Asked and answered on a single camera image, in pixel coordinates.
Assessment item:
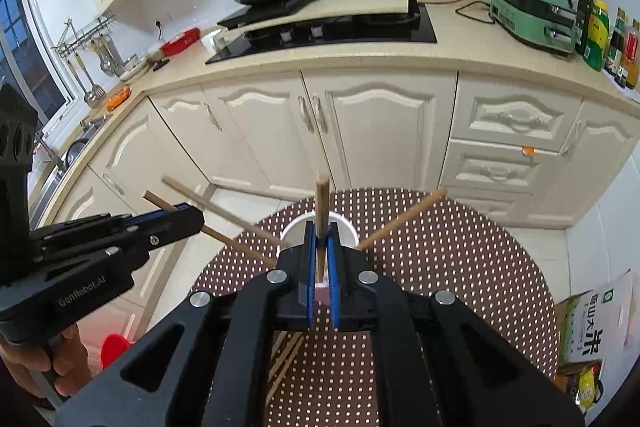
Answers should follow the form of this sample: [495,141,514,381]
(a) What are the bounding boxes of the green electric grill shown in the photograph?
[489,0,579,55]

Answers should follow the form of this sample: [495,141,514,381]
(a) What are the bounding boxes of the red plastic stool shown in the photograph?
[100,333,132,370]

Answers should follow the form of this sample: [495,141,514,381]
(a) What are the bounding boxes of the cream cabinet door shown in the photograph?
[50,167,151,233]
[87,97,216,220]
[148,82,273,198]
[525,99,640,228]
[200,73,348,198]
[301,69,458,194]

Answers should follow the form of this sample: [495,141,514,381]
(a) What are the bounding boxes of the white cup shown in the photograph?
[201,29,227,54]

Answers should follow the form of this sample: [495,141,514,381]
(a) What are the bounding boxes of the brown polka dot tablecloth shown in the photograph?
[192,188,560,427]

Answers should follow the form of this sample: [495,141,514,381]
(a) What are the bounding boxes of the dark sauce bottle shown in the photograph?
[604,7,629,75]

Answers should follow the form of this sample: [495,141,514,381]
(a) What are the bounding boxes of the beige cutting board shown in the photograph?
[220,0,412,38]

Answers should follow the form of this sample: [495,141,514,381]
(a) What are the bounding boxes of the hanging metal utensils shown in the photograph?
[67,21,107,108]

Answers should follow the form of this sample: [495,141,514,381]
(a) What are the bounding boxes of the steel faucet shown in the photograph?
[34,132,67,172]

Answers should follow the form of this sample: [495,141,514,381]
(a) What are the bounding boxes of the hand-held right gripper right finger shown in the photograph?
[325,222,586,427]

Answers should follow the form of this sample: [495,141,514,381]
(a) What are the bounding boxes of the person's left hand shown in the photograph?
[0,323,94,401]

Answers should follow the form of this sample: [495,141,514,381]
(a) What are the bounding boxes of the stacked bowls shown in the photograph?
[119,54,152,82]

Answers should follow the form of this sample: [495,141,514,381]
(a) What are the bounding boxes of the beige stone countertop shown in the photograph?
[27,0,640,228]

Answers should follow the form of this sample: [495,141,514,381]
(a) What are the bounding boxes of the red label sauce bottle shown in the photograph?
[620,19,640,88]

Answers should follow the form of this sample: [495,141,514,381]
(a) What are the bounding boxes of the cream cabinet drawer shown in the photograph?
[440,139,560,204]
[450,74,585,152]

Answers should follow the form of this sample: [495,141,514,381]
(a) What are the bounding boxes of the black glass gas stove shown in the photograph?
[205,2,438,66]

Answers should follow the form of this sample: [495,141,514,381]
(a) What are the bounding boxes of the pink paper cup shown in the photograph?
[279,213,359,308]

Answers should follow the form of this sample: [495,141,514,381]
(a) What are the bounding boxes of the cardboard rice box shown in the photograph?
[555,269,636,365]

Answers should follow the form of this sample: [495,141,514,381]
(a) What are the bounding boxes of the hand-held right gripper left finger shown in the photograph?
[55,222,321,427]

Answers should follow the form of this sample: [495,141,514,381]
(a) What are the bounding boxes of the steel kitchen sink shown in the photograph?
[29,114,115,228]

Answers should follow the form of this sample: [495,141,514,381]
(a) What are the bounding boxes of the orange packet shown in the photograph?
[106,87,132,110]

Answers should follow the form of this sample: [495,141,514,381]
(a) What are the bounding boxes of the metal ladle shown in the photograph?
[92,36,118,75]

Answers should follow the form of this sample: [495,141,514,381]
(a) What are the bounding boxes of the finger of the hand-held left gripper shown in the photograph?
[34,220,205,282]
[30,202,206,254]

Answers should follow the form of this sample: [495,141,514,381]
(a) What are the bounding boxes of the dark glass bottle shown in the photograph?
[575,0,597,56]

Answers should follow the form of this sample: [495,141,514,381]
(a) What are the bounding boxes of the window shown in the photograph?
[0,0,71,118]

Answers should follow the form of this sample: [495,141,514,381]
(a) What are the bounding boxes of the red box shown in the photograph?
[161,28,202,56]

